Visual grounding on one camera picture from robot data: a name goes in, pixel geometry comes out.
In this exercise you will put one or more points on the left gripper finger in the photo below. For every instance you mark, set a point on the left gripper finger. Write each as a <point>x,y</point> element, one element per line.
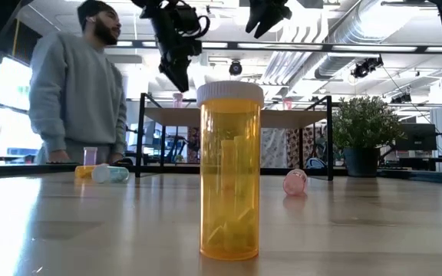
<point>183,71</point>
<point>172,69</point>

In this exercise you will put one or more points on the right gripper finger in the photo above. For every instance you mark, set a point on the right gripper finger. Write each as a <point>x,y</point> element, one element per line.
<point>269,23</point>
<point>257,17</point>

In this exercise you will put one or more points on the purple pill bottle white cap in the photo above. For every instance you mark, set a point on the purple pill bottle white cap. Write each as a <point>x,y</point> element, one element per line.
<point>177,101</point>
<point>90,156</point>

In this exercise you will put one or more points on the pink pill bottle white cap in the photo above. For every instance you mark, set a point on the pink pill bottle white cap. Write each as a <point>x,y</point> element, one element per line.
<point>287,104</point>
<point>295,183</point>

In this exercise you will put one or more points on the teal pill bottle white cap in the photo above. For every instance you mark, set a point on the teal pill bottle white cap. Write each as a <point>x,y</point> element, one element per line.
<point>109,174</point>

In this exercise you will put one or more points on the orange pill bottle white cap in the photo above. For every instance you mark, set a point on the orange pill bottle white cap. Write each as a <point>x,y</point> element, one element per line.
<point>83,171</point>
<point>228,172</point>

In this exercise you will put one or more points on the wooden shelf black metal legs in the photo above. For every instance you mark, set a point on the wooden shelf black metal legs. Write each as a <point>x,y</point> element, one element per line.
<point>175,117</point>

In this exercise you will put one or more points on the black ceiling spotlight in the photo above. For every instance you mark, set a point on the black ceiling spotlight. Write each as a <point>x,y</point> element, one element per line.
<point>235,68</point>

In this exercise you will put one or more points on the person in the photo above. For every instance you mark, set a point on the person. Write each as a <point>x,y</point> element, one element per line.
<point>79,96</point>

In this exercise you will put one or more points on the black spotlight cluster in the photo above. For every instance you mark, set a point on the black spotlight cluster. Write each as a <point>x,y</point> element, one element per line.
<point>367,67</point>

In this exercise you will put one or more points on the linear ceiling light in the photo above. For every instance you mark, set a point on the linear ceiling light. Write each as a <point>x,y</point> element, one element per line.
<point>378,48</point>

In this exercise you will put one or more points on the patterned fabric panel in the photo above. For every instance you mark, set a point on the patterned fabric panel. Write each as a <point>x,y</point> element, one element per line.
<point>274,147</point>

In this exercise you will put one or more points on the potted green plant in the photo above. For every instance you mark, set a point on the potted green plant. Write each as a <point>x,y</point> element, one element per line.
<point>363,126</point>

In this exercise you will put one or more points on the blue white rounded object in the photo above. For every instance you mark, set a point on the blue white rounded object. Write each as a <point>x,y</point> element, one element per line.
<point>315,163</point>

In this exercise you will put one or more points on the black track spotlights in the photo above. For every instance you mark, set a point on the black track spotlights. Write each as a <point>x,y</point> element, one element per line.
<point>401,98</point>

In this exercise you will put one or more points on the large window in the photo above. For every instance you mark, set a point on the large window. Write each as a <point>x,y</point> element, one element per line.
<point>12,126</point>

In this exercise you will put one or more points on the black computer monitor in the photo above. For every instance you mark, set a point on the black computer monitor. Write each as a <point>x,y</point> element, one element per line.
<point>416,137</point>

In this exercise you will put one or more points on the silver air duct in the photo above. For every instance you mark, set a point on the silver air duct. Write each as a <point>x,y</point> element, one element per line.
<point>370,27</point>

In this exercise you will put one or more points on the black metal rig frame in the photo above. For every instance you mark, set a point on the black metal rig frame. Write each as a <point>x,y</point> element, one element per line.
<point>14,169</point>

